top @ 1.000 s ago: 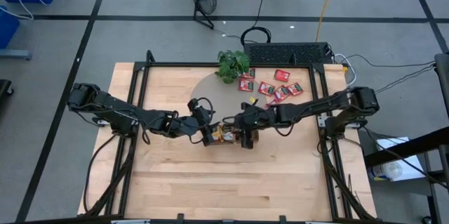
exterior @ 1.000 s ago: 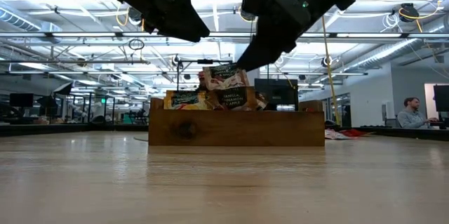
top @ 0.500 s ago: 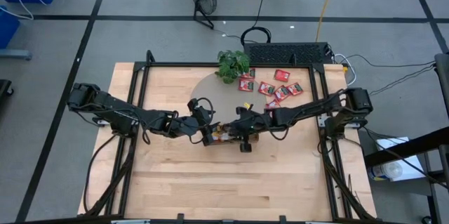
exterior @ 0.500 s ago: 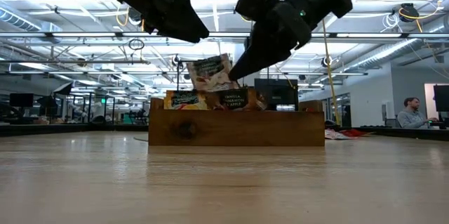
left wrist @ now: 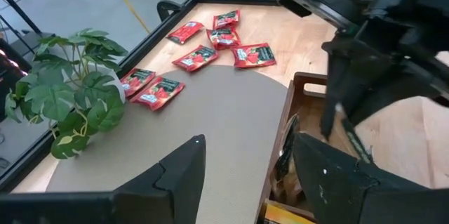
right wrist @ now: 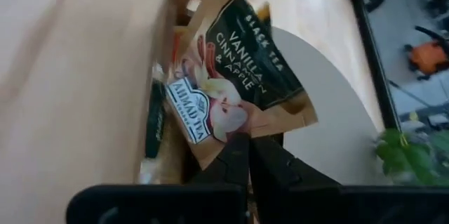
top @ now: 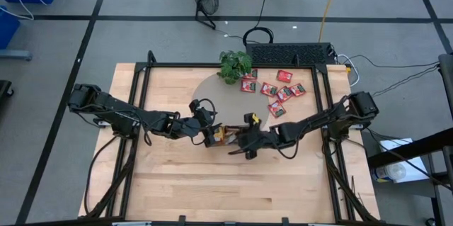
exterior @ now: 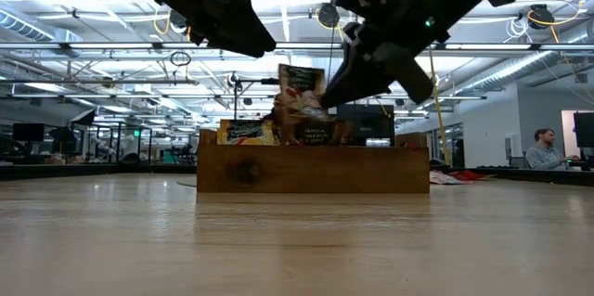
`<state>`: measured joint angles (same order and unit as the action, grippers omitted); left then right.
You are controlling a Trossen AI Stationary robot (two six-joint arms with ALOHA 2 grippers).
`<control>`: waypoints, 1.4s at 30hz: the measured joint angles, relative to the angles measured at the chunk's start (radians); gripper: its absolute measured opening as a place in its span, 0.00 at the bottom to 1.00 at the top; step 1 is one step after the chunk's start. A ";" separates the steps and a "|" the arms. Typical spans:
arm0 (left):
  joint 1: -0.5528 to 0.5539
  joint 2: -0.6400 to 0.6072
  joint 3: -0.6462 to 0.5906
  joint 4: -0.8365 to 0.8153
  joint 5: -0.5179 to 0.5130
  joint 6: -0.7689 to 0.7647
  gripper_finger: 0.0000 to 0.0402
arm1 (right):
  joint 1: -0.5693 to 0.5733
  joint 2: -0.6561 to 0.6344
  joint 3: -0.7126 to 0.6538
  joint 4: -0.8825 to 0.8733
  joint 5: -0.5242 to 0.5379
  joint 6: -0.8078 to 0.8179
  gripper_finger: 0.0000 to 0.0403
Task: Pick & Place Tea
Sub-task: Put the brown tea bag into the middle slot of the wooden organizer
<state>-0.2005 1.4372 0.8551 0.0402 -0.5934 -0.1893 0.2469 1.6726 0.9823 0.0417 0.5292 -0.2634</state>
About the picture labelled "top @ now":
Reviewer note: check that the green potted plant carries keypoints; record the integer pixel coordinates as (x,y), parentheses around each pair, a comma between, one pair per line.
(233,64)

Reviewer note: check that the grey metal foot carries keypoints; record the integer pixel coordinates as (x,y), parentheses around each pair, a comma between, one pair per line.
(16,55)

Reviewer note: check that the yellow tag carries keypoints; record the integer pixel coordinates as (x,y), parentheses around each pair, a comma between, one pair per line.
(255,117)

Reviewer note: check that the black metal cart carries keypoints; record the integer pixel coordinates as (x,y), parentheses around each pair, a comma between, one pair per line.
(410,148)

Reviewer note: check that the black metal table frame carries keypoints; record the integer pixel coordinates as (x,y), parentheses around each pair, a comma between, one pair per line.
(177,65)

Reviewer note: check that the wooden three-compartment tray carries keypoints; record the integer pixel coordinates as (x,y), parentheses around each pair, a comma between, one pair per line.
(231,127)

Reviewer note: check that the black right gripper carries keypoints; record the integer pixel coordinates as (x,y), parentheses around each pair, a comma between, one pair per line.
(263,137)

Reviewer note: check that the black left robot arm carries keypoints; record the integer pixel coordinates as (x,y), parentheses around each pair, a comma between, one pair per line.
(120,112)

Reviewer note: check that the white round canister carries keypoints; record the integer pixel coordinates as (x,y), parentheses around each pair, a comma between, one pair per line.
(393,172)

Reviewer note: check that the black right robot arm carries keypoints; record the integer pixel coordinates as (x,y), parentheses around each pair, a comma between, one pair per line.
(318,123)

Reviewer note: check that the beige tea packet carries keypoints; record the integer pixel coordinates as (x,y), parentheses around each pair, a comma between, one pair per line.
(230,136)

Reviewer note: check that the black mesh computer case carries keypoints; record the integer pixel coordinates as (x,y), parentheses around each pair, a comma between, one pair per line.
(286,54)

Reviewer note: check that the grey round mat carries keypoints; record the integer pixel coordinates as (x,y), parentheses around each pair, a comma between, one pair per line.
(230,102)

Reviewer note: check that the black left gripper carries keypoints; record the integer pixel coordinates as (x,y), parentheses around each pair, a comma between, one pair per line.
(196,127)

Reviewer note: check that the orange mango tea packet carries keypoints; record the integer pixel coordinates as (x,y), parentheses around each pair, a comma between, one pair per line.
(220,134)

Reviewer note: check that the white box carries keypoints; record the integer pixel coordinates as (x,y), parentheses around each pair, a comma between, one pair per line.
(417,173)

